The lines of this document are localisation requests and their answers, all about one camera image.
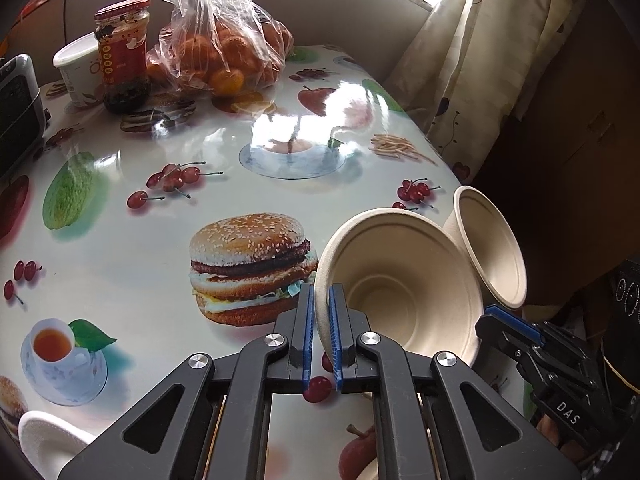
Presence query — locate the beige paper bowl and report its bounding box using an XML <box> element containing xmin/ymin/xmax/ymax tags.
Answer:
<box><xmin>442</xmin><ymin>186</ymin><xmax>528</xmax><ymax>309</ymax></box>
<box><xmin>314</xmin><ymin>207</ymin><xmax>485</xmax><ymax>367</ymax></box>

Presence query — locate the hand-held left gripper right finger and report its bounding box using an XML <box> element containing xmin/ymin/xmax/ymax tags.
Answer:
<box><xmin>327</xmin><ymin>284</ymin><xmax>583</xmax><ymax>480</ymax></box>

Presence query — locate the white paper plate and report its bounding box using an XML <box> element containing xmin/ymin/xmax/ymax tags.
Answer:
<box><xmin>19</xmin><ymin>410</ymin><xmax>97</xmax><ymax>467</ymax></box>

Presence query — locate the grey portable fan heater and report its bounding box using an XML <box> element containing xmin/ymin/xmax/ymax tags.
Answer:
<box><xmin>0</xmin><ymin>54</ymin><xmax>48</xmax><ymax>178</ymax></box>

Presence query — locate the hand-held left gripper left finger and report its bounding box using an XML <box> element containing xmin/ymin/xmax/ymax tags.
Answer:
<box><xmin>57</xmin><ymin>282</ymin><xmax>317</xmax><ymax>480</ymax></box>

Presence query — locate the white paper tub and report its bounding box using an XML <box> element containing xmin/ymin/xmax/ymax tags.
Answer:
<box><xmin>52</xmin><ymin>32</ymin><xmax>108</xmax><ymax>108</ymax></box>

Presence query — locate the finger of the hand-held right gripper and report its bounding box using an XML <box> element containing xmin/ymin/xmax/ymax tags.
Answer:
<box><xmin>482</xmin><ymin>304</ymin><xmax>547</xmax><ymax>347</ymax></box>
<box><xmin>475</xmin><ymin>314</ymin><xmax>540</xmax><ymax>370</ymax></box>

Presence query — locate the brown wooden cabinet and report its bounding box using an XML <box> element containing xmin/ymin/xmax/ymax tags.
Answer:
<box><xmin>470</xmin><ymin>0</ymin><xmax>640</xmax><ymax>306</ymax></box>

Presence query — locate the food printed glossy tablecloth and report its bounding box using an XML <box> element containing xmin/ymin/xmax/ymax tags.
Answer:
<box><xmin>0</xmin><ymin>44</ymin><xmax>531</xmax><ymax>480</ymax></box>

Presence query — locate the cream printed curtain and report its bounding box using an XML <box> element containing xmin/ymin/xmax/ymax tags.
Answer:
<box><xmin>385</xmin><ymin>0</ymin><xmax>551</xmax><ymax>183</ymax></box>

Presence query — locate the person's right forearm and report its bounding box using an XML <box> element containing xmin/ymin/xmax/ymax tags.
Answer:
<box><xmin>565</xmin><ymin>437</ymin><xmax>621</xmax><ymax>480</ymax></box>

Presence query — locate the red label sauce jar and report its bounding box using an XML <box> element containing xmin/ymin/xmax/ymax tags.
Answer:
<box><xmin>94</xmin><ymin>0</ymin><xmax>152</xmax><ymax>113</ymax></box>

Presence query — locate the plastic bag of oranges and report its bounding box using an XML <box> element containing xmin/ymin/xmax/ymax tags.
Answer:
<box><xmin>92</xmin><ymin>0</ymin><xmax>296</xmax><ymax>98</ymax></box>

